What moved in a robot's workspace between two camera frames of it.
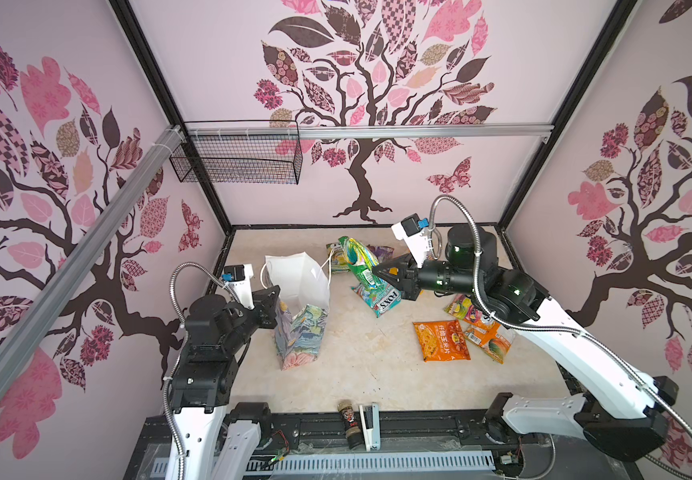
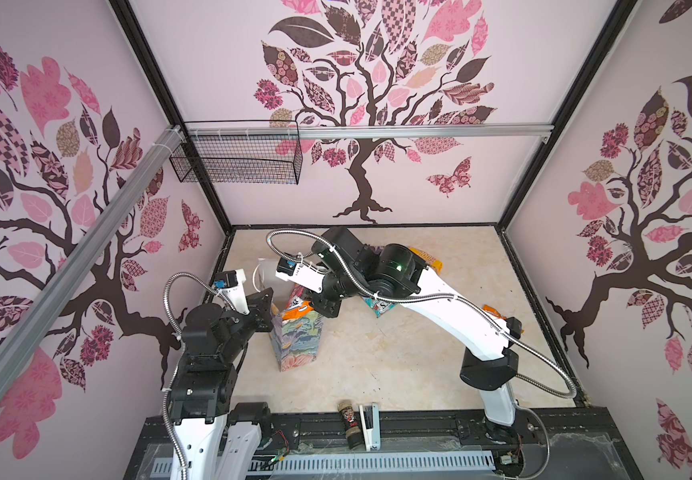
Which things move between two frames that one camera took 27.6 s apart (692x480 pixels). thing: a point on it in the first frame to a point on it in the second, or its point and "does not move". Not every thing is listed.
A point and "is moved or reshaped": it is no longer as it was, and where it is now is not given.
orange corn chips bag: [442, 340] to [295, 312]
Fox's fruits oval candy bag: [484, 334] is moved or reshaped
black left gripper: [265, 304] does not move
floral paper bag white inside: [304, 291] does not move
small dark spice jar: [353, 431] does not move
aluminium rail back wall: [369, 130] does not move
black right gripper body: [437, 277] to [334, 289]
